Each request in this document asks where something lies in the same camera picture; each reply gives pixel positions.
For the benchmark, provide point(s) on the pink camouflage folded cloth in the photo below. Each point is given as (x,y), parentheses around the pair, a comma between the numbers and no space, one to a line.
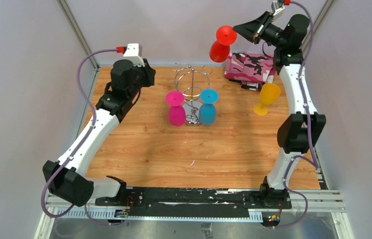
(250,70)

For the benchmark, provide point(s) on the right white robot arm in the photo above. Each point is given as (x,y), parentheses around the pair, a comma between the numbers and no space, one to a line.
(301,130)

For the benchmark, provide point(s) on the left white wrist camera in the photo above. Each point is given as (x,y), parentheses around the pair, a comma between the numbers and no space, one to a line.
(133,54)

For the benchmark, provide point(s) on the aluminium frame rail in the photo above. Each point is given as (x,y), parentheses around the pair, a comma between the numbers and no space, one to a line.
(302,201)

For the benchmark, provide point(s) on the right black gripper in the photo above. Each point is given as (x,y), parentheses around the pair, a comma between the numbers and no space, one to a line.
(249,29)

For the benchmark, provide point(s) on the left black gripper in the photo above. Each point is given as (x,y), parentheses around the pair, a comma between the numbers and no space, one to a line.
(148,72)

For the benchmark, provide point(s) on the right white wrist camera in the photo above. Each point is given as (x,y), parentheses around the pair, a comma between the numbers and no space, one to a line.
(277,6)

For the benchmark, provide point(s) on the red plastic wine glass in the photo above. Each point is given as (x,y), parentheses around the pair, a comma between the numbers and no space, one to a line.
(220,49)

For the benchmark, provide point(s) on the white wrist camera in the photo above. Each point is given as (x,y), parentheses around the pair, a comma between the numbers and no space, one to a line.
(133,54)
(277,6)

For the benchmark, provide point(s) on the chrome wire glass rack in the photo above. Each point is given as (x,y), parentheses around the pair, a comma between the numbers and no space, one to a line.
(191,81)

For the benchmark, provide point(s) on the pink plastic wine glass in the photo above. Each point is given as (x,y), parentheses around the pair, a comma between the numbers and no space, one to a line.
(176,112)

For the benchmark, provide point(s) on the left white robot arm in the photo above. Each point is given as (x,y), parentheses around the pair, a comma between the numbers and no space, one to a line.
(66,176)

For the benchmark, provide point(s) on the blue plastic wine glass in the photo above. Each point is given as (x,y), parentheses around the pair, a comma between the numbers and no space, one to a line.
(207,111)

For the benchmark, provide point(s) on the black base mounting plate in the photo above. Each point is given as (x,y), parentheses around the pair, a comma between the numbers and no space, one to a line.
(196,202)

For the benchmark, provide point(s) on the yellow plastic wine glass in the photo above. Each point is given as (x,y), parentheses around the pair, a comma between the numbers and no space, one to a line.
(268,95)

